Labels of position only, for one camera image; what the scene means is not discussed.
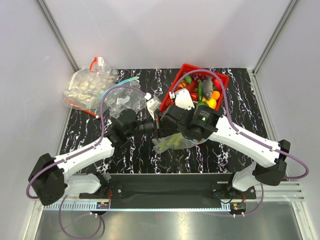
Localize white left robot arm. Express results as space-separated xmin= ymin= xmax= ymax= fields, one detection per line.
xmin=26 ymin=109 xmax=161 ymax=206

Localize red zipper clear bag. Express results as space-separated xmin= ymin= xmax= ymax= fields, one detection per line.
xmin=62 ymin=56 xmax=119 ymax=119

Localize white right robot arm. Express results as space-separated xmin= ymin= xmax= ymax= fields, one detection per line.
xmin=159 ymin=104 xmax=291 ymax=199

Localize blue zipper clear bag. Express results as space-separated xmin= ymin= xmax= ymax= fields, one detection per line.
xmin=152 ymin=133 xmax=207 ymax=154

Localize green toy cucumber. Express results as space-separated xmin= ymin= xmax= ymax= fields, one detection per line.
xmin=184 ymin=75 xmax=193 ymax=85

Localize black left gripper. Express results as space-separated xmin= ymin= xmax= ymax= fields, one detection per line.
xmin=126 ymin=110 xmax=179 ymax=141

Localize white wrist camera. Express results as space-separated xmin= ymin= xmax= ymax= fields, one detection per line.
xmin=144 ymin=92 xmax=162 ymax=120
xmin=171 ymin=88 xmax=195 ymax=111

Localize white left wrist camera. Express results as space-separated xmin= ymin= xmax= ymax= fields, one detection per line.
xmin=144 ymin=92 xmax=162 ymax=120

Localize yellow toy lemon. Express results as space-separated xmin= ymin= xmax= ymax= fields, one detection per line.
xmin=206 ymin=98 xmax=217 ymax=109

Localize toy leek green white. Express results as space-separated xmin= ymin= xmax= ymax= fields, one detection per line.
xmin=155 ymin=134 xmax=182 ymax=152

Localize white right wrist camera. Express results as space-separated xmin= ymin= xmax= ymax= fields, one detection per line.
xmin=171 ymin=88 xmax=195 ymax=111

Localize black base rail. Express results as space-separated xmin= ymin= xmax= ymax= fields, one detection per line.
xmin=79 ymin=173 xmax=256 ymax=200

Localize orange toy fruit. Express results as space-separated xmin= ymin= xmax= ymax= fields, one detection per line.
xmin=211 ymin=90 xmax=221 ymax=101

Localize red plastic bin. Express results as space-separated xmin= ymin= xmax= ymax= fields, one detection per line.
xmin=159 ymin=63 xmax=229 ymax=113

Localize grey toy fish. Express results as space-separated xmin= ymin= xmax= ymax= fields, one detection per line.
xmin=201 ymin=75 xmax=214 ymax=100

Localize purple toy grapes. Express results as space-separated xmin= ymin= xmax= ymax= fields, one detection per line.
xmin=191 ymin=73 xmax=207 ymax=83

